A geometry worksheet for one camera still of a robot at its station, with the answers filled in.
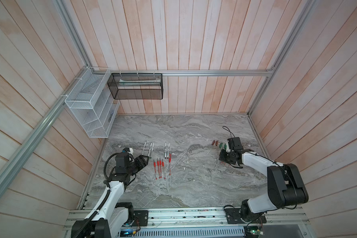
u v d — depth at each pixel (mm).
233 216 732
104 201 473
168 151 979
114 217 550
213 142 1036
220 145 1010
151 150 982
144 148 1004
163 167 915
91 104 687
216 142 1038
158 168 908
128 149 794
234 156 687
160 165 923
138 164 754
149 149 984
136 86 1050
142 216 732
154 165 926
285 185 447
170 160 950
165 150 984
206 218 744
